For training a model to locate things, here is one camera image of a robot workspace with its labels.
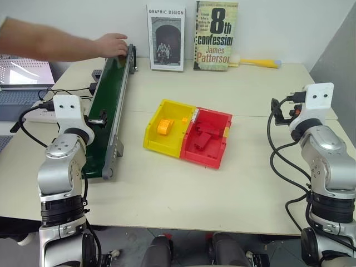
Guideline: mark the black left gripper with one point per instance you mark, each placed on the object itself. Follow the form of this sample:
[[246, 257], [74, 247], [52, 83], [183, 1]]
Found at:
[[94, 121]]

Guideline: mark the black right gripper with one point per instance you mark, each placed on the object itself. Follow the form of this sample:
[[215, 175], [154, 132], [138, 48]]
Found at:
[[292, 111]]

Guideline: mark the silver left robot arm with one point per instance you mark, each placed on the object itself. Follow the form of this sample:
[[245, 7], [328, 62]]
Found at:
[[61, 167]]

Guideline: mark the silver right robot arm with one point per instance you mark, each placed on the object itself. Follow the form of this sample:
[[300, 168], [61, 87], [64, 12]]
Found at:
[[328, 155]]

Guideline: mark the person's bare forearm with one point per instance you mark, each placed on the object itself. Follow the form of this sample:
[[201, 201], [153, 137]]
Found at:
[[47, 41]]

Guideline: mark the person's bare hand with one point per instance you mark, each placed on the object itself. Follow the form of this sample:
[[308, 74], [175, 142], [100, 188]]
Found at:
[[112, 46]]

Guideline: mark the black power adaptor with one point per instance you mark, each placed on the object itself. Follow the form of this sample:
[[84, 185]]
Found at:
[[93, 87]]

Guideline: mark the large yellow toy block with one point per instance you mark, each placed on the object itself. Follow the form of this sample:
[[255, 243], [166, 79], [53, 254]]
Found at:
[[164, 127]]

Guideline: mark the white power strip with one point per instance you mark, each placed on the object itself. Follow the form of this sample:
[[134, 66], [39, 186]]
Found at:
[[41, 116]]

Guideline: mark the red toy block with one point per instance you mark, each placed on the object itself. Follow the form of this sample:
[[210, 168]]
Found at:
[[202, 142], [208, 126]]

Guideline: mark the yellow plastic bin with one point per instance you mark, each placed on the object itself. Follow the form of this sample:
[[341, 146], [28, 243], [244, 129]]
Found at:
[[169, 144]]

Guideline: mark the small yellow toy block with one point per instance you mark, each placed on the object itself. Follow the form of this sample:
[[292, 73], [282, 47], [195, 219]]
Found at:
[[185, 119]]

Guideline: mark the red plastic bin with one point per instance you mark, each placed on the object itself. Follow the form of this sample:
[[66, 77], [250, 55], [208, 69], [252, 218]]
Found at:
[[200, 157]]

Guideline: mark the grey laptop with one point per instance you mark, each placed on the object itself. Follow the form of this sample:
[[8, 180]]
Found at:
[[22, 75]]

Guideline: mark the Graphic Design book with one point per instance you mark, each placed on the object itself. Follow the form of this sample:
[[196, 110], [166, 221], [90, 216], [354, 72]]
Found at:
[[167, 36]]

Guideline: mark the dark grey rounded shape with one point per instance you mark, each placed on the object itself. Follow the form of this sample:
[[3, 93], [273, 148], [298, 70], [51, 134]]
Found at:
[[229, 250], [157, 253]]

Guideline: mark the green conveyor belt grey frame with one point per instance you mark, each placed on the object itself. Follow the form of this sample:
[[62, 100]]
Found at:
[[111, 83]]

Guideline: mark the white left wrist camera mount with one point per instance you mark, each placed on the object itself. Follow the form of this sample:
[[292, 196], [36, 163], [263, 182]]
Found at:
[[66, 107]]

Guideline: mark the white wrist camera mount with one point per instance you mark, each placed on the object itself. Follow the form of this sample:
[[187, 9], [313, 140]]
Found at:
[[320, 96], [66, 107]]

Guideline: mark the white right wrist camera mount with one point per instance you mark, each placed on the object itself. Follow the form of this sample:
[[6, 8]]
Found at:
[[320, 96]]

